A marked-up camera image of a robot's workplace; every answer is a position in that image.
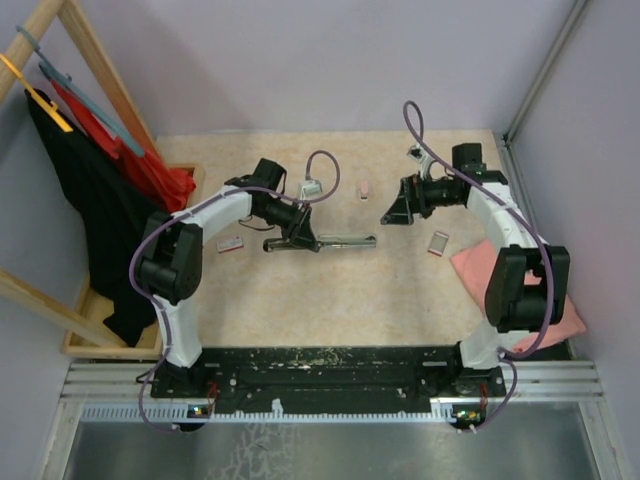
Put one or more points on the black hanging garment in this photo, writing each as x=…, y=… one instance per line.
x=114, y=215

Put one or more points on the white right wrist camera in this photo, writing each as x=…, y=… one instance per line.
x=422, y=157

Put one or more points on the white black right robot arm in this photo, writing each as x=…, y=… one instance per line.
x=527, y=286

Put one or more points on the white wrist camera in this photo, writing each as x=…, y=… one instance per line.
x=310, y=189
x=422, y=157

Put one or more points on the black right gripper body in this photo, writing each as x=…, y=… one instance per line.
x=419, y=191

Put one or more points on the yellow clothes hanger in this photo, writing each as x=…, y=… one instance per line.
x=50, y=108

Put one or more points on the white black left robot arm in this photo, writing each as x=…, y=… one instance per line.
x=167, y=266

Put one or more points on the teal clothes hanger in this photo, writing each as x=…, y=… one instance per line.
x=75, y=95

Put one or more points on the large black chrome stapler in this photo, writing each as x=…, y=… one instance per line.
x=325, y=242

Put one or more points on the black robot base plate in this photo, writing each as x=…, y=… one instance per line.
x=332, y=380

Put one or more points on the red hanging garment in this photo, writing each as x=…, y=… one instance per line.
x=169, y=188

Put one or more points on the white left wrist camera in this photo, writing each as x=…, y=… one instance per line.
x=310, y=189

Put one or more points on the aluminium rail frame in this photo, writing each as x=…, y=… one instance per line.
x=551, y=423

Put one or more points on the red white staple box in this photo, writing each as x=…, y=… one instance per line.
x=438, y=243
x=229, y=244

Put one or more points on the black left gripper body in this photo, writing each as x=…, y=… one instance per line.
x=297, y=212

